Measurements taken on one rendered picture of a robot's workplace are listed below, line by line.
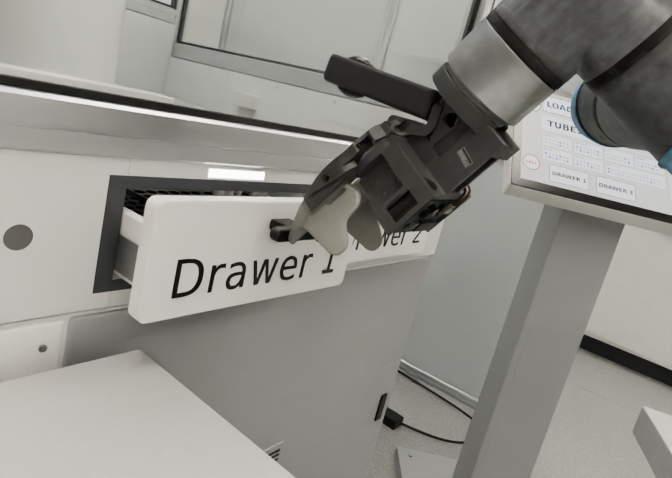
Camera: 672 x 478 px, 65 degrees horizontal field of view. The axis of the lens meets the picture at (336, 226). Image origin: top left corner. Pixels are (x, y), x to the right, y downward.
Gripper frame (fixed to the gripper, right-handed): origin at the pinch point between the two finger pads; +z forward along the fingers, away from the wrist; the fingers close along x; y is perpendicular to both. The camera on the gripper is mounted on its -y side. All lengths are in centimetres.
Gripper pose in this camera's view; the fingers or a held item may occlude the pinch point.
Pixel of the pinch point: (308, 226)
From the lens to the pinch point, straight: 51.9
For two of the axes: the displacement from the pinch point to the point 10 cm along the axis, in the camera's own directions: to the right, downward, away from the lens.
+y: 4.9, 8.0, -3.4
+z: -6.3, 5.9, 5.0
